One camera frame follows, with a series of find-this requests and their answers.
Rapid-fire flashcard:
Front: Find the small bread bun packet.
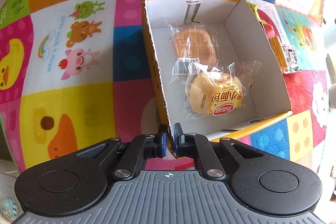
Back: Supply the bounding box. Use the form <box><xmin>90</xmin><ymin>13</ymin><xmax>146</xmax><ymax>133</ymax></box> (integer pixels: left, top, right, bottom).
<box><xmin>170</xmin><ymin>58</ymin><xmax>262</xmax><ymax>119</ymax></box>

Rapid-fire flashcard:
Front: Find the yellow cardboard box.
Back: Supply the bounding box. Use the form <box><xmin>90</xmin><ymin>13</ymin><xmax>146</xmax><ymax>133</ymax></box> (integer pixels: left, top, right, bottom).
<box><xmin>142</xmin><ymin>0</ymin><xmax>292</xmax><ymax>144</ymax></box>

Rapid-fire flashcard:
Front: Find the brown cake packet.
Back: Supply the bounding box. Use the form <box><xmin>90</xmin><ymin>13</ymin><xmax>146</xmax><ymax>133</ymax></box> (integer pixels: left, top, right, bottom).
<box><xmin>166</xmin><ymin>21</ymin><xmax>220</xmax><ymax>76</ymax></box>

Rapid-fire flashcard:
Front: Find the biscuit stick packet pink cap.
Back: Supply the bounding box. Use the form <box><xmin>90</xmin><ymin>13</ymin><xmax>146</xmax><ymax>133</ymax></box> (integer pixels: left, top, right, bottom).
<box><xmin>263</xmin><ymin>24</ymin><xmax>288</xmax><ymax>74</ymax></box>

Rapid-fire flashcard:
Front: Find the green white snack packet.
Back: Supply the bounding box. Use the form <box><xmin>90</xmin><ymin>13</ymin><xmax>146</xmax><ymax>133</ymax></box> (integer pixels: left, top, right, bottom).
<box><xmin>282</xmin><ymin>44</ymin><xmax>301</xmax><ymax>74</ymax></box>

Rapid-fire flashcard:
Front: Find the colourful cartoon play mat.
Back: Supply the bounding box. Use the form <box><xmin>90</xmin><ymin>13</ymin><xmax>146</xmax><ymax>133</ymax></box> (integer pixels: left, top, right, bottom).
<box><xmin>1</xmin><ymin>0</ymin><xmax>329</xmax><ymax>171</ymax></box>

